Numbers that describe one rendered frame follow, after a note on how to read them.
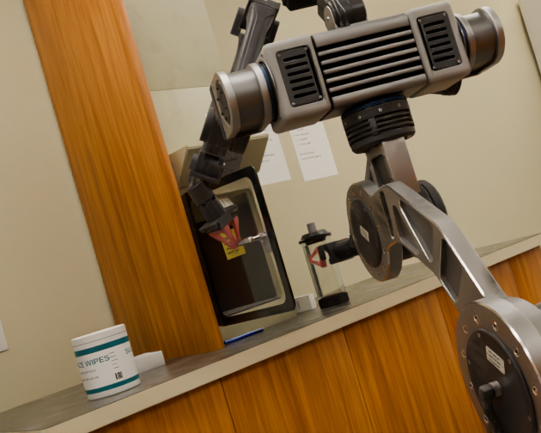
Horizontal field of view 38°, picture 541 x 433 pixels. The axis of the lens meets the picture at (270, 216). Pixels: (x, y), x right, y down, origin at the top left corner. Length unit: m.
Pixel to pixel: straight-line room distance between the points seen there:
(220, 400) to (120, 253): 0.70
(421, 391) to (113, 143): 1.18
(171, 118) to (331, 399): 0.93
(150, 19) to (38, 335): 1.01
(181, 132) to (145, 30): 0.32
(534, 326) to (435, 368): 1.48
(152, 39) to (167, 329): 0.87
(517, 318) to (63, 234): 1.79
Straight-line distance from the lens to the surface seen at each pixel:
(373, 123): 1.52
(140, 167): 2.28
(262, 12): 1.90
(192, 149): 2.23
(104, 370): 1.88
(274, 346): 2.02
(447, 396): 2.54
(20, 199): 2.55
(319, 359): 2.16
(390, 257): 1.46
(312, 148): 3.32
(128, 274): 2.44
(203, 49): 2.54
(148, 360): 2.21
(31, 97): 2.67
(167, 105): 2.38
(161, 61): 2.42
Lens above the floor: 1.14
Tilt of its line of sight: 3 degrees up
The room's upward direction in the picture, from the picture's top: 17 degrees counter-clockwise
